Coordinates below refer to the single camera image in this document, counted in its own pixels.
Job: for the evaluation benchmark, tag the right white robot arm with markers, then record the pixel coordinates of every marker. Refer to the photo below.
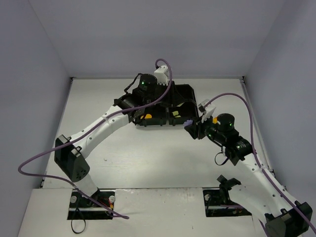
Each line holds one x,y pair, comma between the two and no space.
256,190

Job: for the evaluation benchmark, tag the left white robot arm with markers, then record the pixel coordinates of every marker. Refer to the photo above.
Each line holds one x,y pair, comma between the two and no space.
71,158

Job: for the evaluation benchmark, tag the purple lego piece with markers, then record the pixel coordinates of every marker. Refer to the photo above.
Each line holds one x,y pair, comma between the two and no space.
188,123

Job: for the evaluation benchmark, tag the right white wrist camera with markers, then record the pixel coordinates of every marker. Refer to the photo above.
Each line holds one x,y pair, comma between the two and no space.
207,110

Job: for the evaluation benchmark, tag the black four-compartment bin tray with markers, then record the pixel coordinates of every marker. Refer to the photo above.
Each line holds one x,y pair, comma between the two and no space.
181,98

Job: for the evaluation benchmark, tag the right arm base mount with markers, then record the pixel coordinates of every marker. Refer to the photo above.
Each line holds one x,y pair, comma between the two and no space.
215,206

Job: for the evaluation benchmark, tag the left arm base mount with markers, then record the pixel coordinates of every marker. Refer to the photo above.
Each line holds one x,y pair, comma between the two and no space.
83,208

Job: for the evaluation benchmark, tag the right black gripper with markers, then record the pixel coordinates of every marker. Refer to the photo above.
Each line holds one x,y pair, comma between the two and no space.
196,129

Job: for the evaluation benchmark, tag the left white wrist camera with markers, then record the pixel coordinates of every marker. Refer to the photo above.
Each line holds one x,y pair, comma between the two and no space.
161,73

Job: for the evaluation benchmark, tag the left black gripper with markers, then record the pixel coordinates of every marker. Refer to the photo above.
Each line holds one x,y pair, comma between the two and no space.
164,92

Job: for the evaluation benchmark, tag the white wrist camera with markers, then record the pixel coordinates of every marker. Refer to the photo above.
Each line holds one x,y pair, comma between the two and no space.
207,110
161,73

